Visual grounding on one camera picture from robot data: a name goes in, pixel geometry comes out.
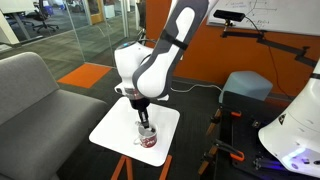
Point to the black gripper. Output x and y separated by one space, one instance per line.
138 101

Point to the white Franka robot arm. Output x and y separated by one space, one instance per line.
160 66

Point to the red mug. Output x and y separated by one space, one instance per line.
148 139

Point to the black clamp orange tip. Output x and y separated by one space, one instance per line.
215 120
230 151

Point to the black robot cart table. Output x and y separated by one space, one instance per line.
230 103

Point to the black perforated breadboard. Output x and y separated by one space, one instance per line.
246 143

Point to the grey plastic bin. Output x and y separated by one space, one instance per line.
246 85

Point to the grey sectional sofa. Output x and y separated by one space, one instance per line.
36 123

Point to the wooden door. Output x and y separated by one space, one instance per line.
96 11

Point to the black office chair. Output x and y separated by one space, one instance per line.
45 16

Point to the white office desk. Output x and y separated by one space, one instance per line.
13 20

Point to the whiteboard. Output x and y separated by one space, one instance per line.
283 15

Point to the white side table orange frame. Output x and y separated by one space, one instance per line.
126 133

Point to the black stereo camera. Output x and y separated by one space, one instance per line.
229 15

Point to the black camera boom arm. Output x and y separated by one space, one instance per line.
276 45

